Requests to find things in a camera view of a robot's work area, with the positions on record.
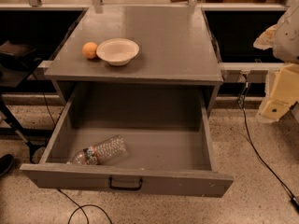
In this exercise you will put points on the metal frame rail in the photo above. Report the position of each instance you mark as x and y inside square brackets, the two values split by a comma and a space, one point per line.
[255, 72]

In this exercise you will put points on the clear plastic water bottle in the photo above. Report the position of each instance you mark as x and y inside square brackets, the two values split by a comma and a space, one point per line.
[101, 153]

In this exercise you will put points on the white bowl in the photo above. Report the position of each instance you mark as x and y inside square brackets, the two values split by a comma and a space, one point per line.
[117, 51]

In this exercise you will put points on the black drawer handle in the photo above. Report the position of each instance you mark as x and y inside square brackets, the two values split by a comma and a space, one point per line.
[125, 185]

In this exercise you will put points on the black chair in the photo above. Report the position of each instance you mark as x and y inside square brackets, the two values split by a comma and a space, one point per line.
[17, 63]

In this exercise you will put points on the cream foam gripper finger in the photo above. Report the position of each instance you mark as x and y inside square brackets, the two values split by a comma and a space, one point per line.
[281, 93]
[266, 39]

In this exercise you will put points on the open grey drawer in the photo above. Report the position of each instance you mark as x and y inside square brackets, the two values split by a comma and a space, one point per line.
[165, 130]

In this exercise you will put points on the orange fruit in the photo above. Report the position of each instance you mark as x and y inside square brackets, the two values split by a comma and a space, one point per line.
[89, 50]

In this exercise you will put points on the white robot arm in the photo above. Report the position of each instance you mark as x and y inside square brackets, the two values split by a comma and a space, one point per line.
[286, 38]

